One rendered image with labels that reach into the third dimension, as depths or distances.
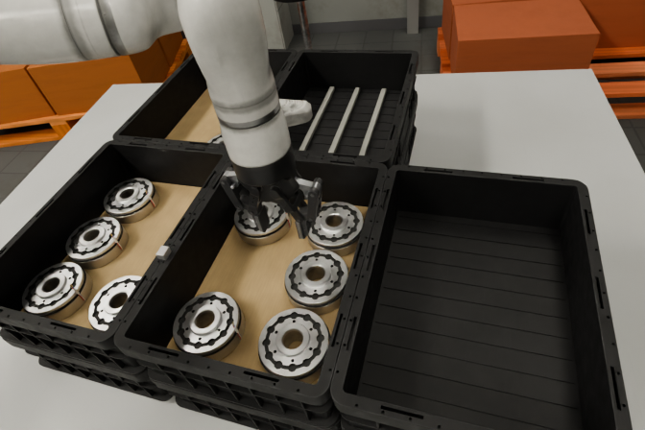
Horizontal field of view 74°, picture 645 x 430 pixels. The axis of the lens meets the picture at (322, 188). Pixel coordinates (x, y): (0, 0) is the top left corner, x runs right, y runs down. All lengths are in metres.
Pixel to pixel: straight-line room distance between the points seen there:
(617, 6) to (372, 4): 1.49
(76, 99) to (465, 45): 2.17
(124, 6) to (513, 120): 1.03
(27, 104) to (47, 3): 2.72
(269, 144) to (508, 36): 1.82
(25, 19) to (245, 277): 0.50
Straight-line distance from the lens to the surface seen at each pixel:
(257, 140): 0.47
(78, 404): 0.94
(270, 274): 0.75
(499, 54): 2.23
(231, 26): 0.39
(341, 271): 0.69
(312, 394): 0.54
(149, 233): 0.91
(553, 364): 0.68
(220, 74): 0.42
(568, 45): 2.28
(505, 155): 1.14
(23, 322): 0.76
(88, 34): 0.42
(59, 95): 2.99
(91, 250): 0.90
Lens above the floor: 1.43
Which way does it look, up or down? 44 degrees down
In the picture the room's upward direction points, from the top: 11 degrees counter-clockwise
